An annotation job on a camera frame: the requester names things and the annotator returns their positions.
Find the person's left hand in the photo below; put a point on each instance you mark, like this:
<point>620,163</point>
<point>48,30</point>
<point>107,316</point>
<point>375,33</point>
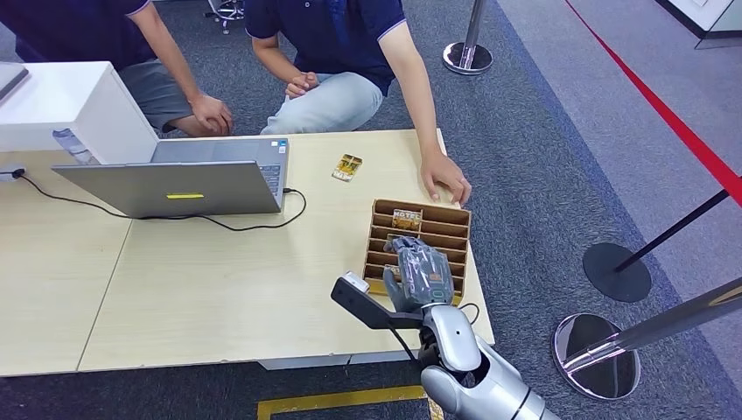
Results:
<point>443,174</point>
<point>211,116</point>

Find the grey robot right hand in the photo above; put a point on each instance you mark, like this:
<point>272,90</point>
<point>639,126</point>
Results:
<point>423,278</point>

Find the person's right hand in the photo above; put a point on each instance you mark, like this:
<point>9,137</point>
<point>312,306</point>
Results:
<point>301,84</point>

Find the cardboard slotted card holder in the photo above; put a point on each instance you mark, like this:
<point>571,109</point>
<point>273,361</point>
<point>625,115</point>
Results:
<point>446,229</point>

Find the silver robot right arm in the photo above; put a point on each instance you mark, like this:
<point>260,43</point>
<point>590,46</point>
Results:
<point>455,336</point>

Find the person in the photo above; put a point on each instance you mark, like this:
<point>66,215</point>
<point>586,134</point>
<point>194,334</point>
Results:
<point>330,35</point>
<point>69,29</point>

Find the silver laptop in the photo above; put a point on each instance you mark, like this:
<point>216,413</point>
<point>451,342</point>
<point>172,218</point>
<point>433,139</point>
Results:
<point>174,188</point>

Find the office chair base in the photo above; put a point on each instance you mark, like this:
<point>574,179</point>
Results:
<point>227,10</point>

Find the clear plastic bottle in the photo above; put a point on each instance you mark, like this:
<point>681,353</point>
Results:
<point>72,144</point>

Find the yellow floor tape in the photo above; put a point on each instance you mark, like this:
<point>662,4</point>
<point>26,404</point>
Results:
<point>348,399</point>

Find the white cabinet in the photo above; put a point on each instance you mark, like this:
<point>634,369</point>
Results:
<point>69,104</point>

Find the large chrome stanchion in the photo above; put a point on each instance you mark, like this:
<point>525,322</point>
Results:
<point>597,362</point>

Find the black stanchion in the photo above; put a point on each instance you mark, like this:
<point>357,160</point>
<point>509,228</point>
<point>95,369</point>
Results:
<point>617,272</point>

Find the grey flat device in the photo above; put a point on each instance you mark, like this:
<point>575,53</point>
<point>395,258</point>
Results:
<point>9,78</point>

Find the red barrier belt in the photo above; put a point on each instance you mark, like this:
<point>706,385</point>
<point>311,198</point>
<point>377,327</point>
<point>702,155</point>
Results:
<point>666,113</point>

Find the white counter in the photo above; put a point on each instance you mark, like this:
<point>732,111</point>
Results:
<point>704,17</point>

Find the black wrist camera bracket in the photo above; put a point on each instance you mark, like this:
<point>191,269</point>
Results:
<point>365,307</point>

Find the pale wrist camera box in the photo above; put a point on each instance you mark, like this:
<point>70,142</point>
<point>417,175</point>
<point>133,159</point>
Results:
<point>356,282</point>

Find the grey table frame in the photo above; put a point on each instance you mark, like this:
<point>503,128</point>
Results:
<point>301,363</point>

